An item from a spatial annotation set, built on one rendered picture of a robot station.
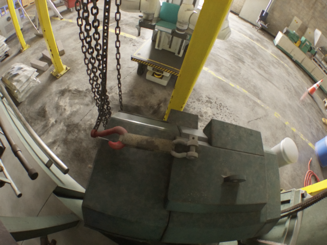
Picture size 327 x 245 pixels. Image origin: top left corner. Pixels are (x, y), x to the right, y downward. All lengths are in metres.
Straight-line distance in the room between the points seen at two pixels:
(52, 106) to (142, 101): 1.07
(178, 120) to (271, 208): 0.55
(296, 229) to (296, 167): 1.85
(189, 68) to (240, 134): 0.41
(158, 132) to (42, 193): 0.63
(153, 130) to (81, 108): 1.27
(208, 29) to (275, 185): 0.71
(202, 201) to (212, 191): 0.04
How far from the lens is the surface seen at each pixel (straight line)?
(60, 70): 2.23
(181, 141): 0.43
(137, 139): 0.43
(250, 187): 0.54
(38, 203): 0.83
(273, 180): 0.69
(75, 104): 1.73
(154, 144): 0.42
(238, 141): 0.56
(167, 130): 0.50
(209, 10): 0.65
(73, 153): 1.45
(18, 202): 0.93
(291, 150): 1.85
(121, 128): 0.46
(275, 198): 0.69
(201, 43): 0.69
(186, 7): 1.13
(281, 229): 0.86
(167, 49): 1.88
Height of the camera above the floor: 1.27
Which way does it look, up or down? 58 degrees down
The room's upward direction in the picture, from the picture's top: 19 degrees clockwise
